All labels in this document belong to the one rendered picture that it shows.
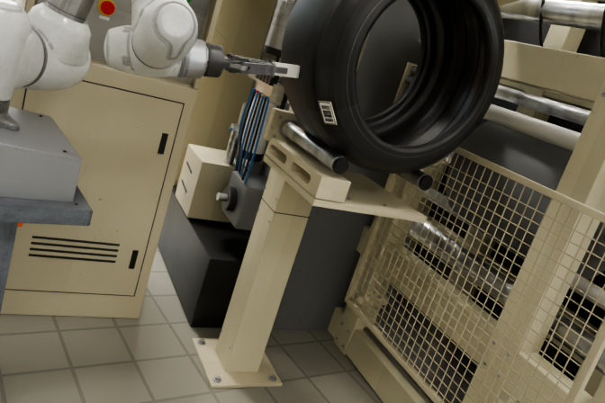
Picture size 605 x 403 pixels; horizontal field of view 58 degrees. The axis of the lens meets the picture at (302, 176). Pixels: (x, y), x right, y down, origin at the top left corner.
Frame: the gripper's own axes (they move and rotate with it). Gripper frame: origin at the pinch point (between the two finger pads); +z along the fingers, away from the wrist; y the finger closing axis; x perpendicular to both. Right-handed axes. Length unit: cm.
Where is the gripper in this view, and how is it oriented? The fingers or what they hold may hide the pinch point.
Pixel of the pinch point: (285, 69)
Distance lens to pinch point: 135.6
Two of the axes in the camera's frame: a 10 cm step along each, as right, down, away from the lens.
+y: -4.0, -3.5, 8.5
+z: 9.0, 0.3, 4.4
